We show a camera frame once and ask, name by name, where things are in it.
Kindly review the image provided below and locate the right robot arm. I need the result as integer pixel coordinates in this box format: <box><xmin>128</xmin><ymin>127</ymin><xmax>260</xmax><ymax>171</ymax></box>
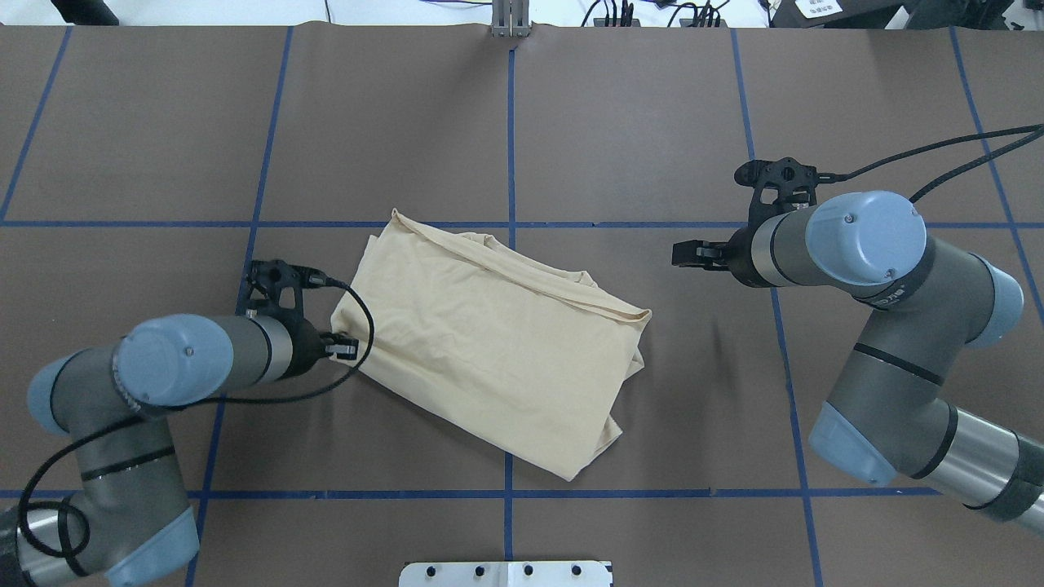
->
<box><xmin>671</xmin><ymin>191</ymin><xmax>1042</xmax><ymax>534</ymax></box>

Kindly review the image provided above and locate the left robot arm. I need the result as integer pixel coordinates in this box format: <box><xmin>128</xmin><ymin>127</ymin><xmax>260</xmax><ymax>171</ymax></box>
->
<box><xmin>2</xmin><ymin>315</ymin><xmax>375</xmax><ymax>586</ymax></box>

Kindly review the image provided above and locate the aluminium frame post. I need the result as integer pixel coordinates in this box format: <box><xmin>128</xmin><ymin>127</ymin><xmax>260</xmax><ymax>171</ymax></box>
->
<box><xmin>491</xmin><ymin>0</ymin><xmax>532</xmax><ymax>38</ymax></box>

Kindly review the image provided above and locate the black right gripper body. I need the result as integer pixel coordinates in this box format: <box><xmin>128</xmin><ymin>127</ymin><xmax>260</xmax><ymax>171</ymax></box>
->
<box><xmin>672</xmin><ymin>229</ymin><xmax>772</xmax><ymax>289</ymax></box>

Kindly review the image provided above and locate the cream long-sleeve graphic shirt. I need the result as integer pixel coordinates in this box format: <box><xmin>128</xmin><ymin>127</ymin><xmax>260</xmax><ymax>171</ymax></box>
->
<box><xmin>330</xmin><ymin>210</ymin><xmax>653</xmax><ymax>482</ymax></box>

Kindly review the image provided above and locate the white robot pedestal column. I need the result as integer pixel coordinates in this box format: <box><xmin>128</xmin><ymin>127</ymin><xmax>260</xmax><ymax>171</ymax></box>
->
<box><xmin>398</xmin><ymin>560</ymin><xmax>615</xmax><ymax>586</ymax></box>

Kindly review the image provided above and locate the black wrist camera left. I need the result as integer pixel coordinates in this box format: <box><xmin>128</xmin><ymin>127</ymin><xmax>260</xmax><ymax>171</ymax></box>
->
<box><xmin>240</xmin><ymin>259</ymin><xmax>330</xmax><ymax>316</ymax></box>

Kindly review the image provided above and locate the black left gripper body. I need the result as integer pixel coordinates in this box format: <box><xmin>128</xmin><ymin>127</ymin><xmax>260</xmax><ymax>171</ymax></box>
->
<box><xmin>285</xmin><ymin>319</ymin><xmax>361</xmax><ymax>377</ymax></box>

